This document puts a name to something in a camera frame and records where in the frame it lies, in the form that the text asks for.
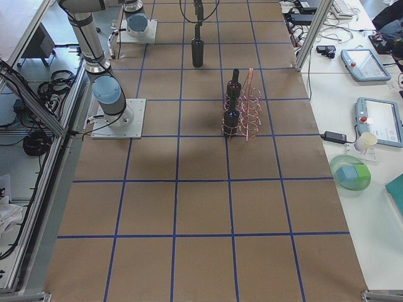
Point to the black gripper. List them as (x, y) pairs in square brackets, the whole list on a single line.
[(198, 9)]

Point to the dark wine bottle being moved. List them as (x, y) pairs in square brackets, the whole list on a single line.
[(197, 48)]

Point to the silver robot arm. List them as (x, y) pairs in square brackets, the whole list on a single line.
[(105, 86), (136, 18)]

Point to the dark bottle in basket right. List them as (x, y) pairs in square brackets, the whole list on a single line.
[(233, 90)]

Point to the dark bottle in basket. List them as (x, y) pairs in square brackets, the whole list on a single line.
[(231, 118), (233, 90)]

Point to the dark bottle in basket left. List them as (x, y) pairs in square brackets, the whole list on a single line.
[(231, 118)]

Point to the blue teach pendant far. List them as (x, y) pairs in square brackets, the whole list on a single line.
[(364, 65)]

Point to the blue teach pendant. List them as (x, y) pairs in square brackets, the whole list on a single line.
[(364, 65), (381, 118)]

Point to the black power adapter on table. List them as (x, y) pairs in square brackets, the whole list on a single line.
[(334, 137)]

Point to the blue teach pendant near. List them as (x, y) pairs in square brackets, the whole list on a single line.
[(381, 118)]

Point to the white paper cup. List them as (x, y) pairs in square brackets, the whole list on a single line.
[(365, 141)]

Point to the green glass bowl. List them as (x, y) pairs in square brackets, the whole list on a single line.
[(342, 160)]

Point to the blue foam cube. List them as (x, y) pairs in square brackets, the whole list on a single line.
[(345, 173)]

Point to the green foam cube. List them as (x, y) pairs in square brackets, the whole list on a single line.
[(362, 172)]

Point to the teal box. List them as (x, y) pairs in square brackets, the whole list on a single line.
[(395, 189)]

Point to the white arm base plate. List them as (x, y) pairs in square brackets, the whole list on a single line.
[(138, 37), (129, 125)]

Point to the copper wire wine basket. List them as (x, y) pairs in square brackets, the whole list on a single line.
[(249, 108)]

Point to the aluminium frame post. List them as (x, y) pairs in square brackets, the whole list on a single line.
[(313, 31)]

